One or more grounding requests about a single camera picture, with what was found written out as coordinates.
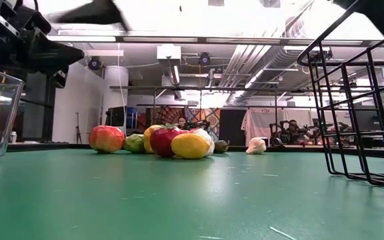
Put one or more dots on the white ceiling box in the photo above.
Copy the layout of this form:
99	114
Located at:
168	52

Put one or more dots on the black panel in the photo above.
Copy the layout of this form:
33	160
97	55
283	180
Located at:
232	126

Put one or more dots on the red tomato with green stem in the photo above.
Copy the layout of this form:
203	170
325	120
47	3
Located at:
162	141

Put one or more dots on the black monitor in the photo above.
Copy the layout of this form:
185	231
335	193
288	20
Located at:
114	116
373	120

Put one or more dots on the black table rim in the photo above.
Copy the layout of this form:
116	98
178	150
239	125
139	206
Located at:
45	146

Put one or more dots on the person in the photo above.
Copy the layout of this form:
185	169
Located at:
292	128
182	122

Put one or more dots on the small white bottle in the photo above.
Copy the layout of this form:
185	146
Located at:
13	136

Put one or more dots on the white pinkish vegetable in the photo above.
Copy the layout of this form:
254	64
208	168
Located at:
207	136

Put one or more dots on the red orange round fruit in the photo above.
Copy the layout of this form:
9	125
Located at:
106	139

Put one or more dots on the black tripod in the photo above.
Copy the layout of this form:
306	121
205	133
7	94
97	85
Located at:
78	130

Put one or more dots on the light green vegetable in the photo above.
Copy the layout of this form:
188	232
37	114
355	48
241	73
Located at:
134	144

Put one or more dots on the black robot workstation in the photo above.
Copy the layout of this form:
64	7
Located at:
277	133

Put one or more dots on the black frame post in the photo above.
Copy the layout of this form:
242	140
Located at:
49	110

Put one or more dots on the blue barrel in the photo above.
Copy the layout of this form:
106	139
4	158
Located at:
131	116

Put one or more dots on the overhead rig frame beam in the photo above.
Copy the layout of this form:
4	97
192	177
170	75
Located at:
178	40

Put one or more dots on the round blue ceiling device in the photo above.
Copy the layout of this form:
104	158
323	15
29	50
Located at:
204	59
94	63

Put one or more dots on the black overhead pipe rail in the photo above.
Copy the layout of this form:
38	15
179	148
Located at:
212	87

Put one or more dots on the white garlic bulb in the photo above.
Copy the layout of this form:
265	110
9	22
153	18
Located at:
256	146

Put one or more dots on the yellow lemon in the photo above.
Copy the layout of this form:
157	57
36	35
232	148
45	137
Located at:
190	146

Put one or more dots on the white hanging cloth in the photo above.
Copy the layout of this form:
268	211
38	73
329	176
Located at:
262	123

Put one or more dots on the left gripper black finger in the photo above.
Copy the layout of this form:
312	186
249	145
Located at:
98	13
52	55

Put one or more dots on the silver ceiling duct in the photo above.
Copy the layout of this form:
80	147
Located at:
272	60

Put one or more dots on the dark olive green pepper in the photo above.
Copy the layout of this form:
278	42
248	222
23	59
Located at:
221	146

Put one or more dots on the colourful patterned tapestry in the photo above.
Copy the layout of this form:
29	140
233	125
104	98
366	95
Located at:
208	120

